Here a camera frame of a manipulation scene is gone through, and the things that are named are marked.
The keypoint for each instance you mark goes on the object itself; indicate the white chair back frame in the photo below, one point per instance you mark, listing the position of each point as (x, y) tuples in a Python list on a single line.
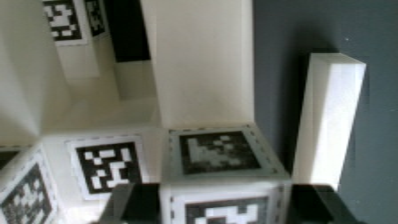
[(202, 44)]

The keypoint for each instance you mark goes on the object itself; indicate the white U-shaped fence frame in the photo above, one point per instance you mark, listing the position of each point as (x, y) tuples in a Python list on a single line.
[(330, 106)]

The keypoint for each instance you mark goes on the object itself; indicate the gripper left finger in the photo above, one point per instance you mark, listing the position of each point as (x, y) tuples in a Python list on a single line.
[(134, 205)]

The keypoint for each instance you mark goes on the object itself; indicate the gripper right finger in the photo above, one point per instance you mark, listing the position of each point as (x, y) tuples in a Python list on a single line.
[(317, 206)]

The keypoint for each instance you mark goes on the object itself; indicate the white chair leg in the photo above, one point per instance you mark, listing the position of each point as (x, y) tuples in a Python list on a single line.
[(81, 34), (29, 206), (227, 185)]

